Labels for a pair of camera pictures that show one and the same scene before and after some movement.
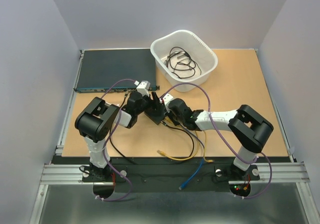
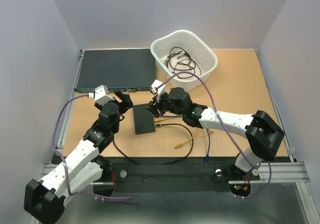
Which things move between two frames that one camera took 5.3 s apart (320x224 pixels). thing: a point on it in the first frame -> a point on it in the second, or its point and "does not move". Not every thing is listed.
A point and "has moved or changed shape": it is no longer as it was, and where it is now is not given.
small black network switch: [157, 117] has moved or changed shape
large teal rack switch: [115, 70] does not move
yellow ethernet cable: [169, 120] -> [158, 120]
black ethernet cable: [166, 125] -> [156, 126]
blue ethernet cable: [184, 185] -> [207, 157]
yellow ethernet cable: [162, 153] -> [180, 145]
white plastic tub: [181, 57] does not move
